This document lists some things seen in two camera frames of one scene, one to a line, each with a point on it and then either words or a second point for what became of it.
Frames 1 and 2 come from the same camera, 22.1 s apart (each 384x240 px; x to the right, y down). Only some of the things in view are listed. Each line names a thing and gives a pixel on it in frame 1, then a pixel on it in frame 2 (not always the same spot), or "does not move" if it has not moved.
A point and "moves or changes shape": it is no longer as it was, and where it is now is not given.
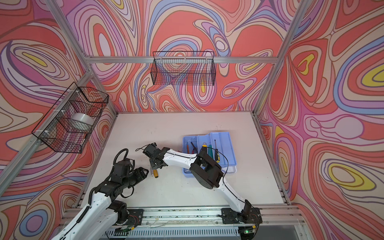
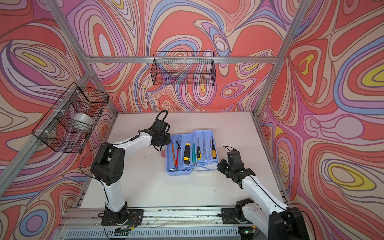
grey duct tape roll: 83,117 does not move
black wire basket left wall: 67,126 does not move
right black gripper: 153,165 → 221,167
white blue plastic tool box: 218,146 moves or changes shape
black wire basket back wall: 183,68 does not move
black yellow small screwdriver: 217,156 → 198,151
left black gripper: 140,175 → 168,135
